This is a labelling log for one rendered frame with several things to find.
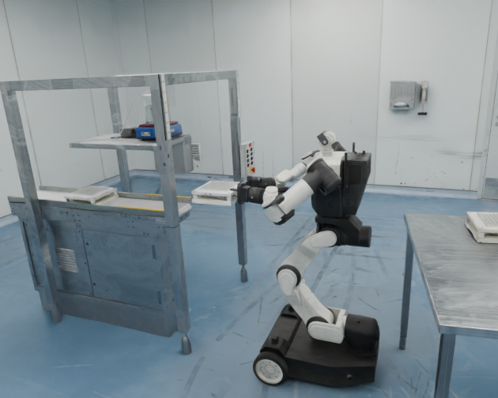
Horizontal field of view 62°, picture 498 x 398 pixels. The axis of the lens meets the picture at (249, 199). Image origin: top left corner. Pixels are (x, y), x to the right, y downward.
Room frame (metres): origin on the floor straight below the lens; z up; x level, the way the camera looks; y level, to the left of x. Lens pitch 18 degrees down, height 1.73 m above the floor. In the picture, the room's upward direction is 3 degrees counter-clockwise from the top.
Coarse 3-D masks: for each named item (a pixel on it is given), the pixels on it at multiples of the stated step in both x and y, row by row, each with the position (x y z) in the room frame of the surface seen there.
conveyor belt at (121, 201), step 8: (40, 192) 3.00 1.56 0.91; (48, 192) 2.99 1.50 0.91; (56, 192) 2.98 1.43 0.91; (56, 200) 2.77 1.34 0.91; (64, 200) 2.76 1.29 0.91; (112, 200) 2.70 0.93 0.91; (120, 200) 2.69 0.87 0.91; (128, 200) 2.68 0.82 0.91; (136, 200) 2.68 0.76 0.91; (144, 200) 2.67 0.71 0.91; (152, 200) 2.66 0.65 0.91; (88, 208) 2.55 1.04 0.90; (152, 208) 2.47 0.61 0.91; (160, 208) 2.46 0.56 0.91; (184, 208) 2.47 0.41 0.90; (160, 216) 2.33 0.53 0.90
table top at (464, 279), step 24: (408, 216) 2.17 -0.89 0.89; (432, 216) 2.15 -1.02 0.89; (456, 216) 2.13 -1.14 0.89; (432, 240) 1.84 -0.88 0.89; (456, 240) 1.82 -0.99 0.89; (432, 264) 1.59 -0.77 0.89; (456, 264) 1.58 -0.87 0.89; (480, 264) 1.57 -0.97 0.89; (432, 288) 1.39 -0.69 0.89; (456, 288) 1.39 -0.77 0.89; (480, 288) 1.38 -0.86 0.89; (432, 312) 1.28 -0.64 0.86; (456, 312) 1.23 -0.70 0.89; (480, 312) 1.23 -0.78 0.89; (480, 336) 1.14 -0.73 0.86
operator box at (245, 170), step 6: (246, 144) 3.10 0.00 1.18; (252, 144) 3.21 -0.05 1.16; (240, 150) 3.10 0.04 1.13; (246, 150) 3.08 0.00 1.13; (252, 150) 3.20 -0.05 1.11; (240, 156) 3.10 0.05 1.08; (246, 156) 3.08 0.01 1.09; (252, 156) 3.20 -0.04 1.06; (240, 162) 3.10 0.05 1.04; (246, 162) 3.08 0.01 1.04; (246, 168) 3.08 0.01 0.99; (246, 174) 3.08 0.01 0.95; (252, 174) 3.18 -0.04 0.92
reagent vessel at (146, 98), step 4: (144, 96) 2.44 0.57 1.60; (148, 96) 2.43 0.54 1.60; (144, 100) 2.46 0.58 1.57; (148, 100) 2.43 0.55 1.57; (144, 104) 2.46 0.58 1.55; (148, 104) 2.43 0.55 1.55; (144, 108) 2.48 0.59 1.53; (148, 108) 2.44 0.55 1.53; (152, 108) 2.43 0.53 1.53; (148, 112) 2.44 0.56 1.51; (152, 112) 2.43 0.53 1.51; (148, 116) 2.44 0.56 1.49; (152, 116) 2.43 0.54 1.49; (148, 120) 2.44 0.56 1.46; (152, 120) 2.43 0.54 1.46; (152, 124) 2.43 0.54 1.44
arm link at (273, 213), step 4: (276, 204) 1.82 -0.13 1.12; (268, 208) 1.82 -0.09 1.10; (272, 208) 1.81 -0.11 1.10; (276, 208) 1.81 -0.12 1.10; (280, 208) 1.82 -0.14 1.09; (264, 212) 1.85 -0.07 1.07; (268, 212) 1.83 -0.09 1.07; (272, 212) 1.81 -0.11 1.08; (276, 212) 1.81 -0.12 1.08; (280, 212) 1.81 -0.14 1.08; (284, 212) 1.82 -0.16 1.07; (268, 216) 1.84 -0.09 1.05; (272, 216) 1.82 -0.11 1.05; (276, 216) 1.81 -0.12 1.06; (280, 216) 1.81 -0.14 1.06; (272, 220) 1.84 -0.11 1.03; (276, 220) 1.82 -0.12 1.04; (280, 220) 1.81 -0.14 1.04; (276, 224) 1.84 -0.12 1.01
